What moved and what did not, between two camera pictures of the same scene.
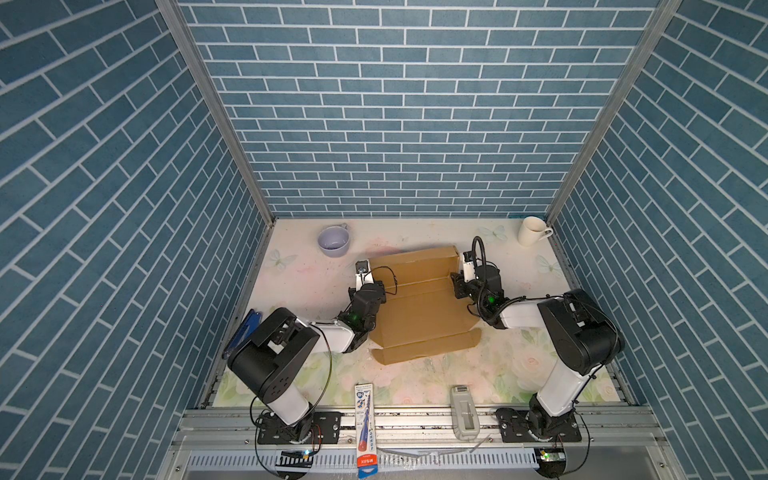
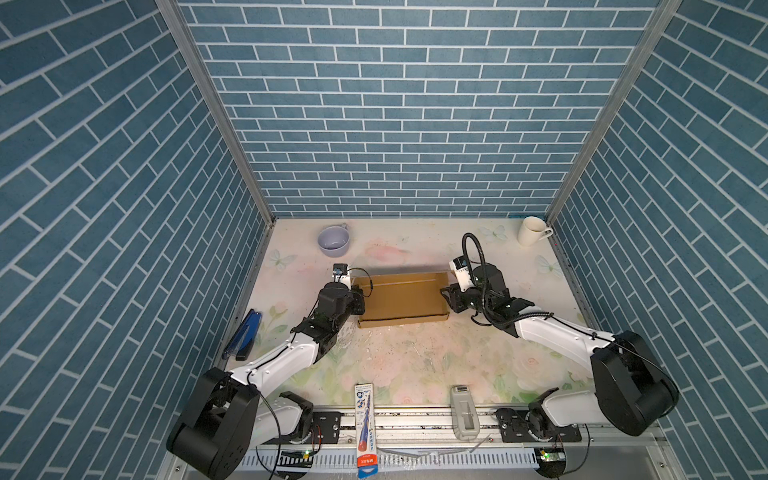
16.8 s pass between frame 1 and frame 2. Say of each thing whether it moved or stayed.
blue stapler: stayed
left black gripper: moved
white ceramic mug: stayed
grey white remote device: stayed
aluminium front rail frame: stayed
